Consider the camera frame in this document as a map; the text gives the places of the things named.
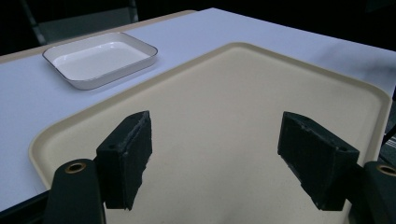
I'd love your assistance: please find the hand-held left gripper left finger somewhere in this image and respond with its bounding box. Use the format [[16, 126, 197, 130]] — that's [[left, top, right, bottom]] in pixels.
[[94, 110, 153, 211]]

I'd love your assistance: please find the white rectangular dish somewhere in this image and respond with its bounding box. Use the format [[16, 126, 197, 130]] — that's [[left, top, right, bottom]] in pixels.
[[42, 31, 159, 91]]

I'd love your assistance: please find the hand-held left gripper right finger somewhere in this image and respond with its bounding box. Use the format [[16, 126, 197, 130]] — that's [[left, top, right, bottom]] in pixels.
[[276, 111, 361, 212]]

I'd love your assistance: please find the beige plastic tray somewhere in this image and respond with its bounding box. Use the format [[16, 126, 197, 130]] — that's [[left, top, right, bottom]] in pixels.
[[28, 41, 393, 224]]

